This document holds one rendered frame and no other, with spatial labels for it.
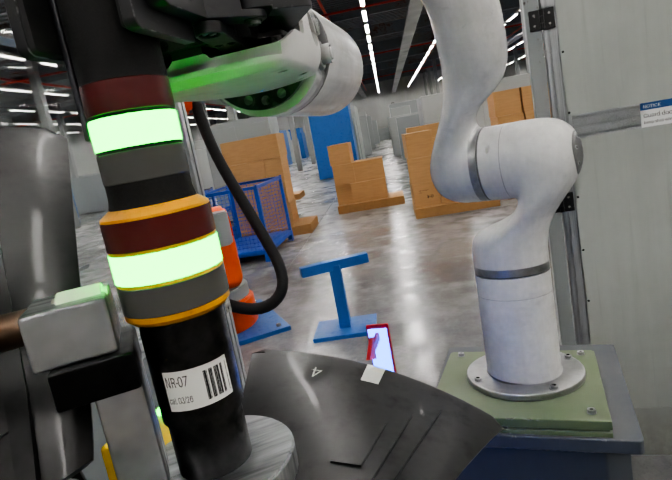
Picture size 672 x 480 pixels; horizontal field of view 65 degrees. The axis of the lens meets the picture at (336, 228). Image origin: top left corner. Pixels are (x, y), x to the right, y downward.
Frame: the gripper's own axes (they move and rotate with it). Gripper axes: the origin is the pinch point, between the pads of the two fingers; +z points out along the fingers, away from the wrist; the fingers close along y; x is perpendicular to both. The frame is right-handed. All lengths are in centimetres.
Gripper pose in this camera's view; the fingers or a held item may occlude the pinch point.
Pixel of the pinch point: (101, 7)
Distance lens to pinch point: 23.5
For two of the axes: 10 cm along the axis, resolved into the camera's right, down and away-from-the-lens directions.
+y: -9.5, 1.3, 2.7
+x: -1.8, -9.7, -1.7
